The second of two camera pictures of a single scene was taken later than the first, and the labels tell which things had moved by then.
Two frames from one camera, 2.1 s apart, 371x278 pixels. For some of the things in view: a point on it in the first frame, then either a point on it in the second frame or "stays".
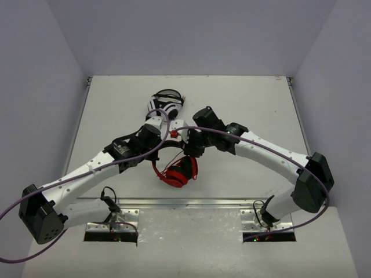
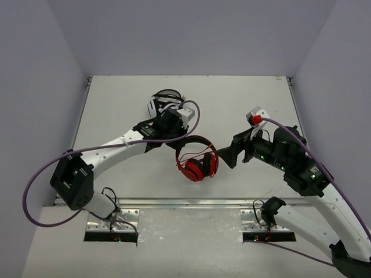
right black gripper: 189,149 → 241,141
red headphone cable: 172,162 → 186,156
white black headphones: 170,100 stays
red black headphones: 177,174 → 196,169
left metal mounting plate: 125,220 stays
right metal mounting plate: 251,220 stays
